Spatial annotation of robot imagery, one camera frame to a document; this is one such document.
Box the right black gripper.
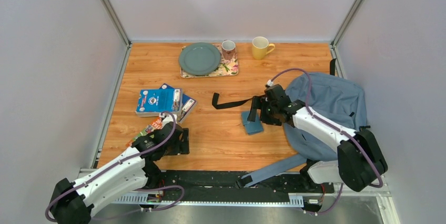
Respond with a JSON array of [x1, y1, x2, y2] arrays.
[[247, 96, 281, 127]]

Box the yellow ceramic mug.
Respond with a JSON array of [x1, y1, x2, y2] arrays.
[[252, 36, 276, 60]]

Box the aluminium frame rail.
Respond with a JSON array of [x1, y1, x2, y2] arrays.
[[63, 168, 400, 224]]

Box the teal wallet notebook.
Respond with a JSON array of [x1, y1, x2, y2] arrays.
[[241, 111, 264, 135]]

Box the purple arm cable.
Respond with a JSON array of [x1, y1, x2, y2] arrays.
[[268, 68, 384, 216], [44, 111, 186, 223]]

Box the light blue paperback book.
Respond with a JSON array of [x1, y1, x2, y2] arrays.
[[135, 88, 183, 117]]

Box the floral serving tray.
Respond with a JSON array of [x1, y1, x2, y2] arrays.
[[180, 43, 239, 78]]

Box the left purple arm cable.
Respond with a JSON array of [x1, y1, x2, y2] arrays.
[[44, 111, 186, 223]]

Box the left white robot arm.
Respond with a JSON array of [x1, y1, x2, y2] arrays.
[[45, 112, 190, 223]]

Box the orange treehouse book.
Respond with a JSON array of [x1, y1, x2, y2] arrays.
[[126, 117, 163, 147]]

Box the green ceramic plate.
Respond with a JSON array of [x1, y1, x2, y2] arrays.
[[178, 42, 221, 76]]

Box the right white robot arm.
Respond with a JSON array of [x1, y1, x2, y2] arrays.
[[236, 84, 388, 192]]

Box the blue fabric backpack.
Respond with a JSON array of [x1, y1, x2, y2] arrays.
[[236, 60, 377, 191]]

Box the pink patterned mug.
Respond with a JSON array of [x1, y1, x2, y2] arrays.
[[221, 40, 236, 60]]

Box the dark blue paperback book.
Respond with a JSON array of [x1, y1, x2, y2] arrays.
[[155, 83, 197, 123]]

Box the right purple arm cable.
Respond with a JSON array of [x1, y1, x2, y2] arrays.
[[268, 68, 384, 216]]

